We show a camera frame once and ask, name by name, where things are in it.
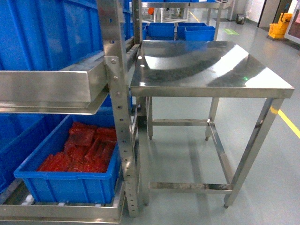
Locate blue bin on lower shelf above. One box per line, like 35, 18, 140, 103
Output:
0, 113, 65, 192

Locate large blue crate upper shelf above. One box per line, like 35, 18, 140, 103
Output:
0, 0, 103, 70

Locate stainless steel table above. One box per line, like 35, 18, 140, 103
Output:
131, 40, 294, 207

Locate blue bin with red parts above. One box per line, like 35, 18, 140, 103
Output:
14, 113, 120, 204

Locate far steel shelf rack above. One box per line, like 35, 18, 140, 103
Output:
141, 0, 233, 40

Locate stainless steel shelf rack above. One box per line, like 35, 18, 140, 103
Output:
0, 0, 145, 225

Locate red parts in bin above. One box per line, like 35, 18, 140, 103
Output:
37, 121, 117, 173

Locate yellow mop bucket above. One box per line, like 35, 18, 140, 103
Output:
268, 13, 292, 39

